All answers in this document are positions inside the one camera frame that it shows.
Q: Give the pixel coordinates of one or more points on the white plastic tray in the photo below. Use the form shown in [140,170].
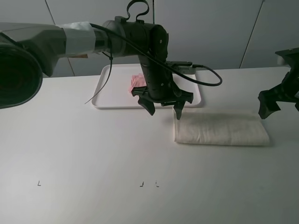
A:
[112,91]

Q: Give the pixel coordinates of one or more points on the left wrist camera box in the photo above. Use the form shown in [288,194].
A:
[182,67]

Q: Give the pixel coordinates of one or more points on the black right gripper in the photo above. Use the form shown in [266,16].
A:
[287,91]

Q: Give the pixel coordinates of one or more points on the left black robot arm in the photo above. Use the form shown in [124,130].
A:
[30,51]

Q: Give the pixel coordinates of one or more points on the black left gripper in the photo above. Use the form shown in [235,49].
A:
[160,89]

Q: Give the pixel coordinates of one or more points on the white towel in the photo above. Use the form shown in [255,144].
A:
[219,127]

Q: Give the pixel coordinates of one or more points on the pink towel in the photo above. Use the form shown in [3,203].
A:
[137,81]

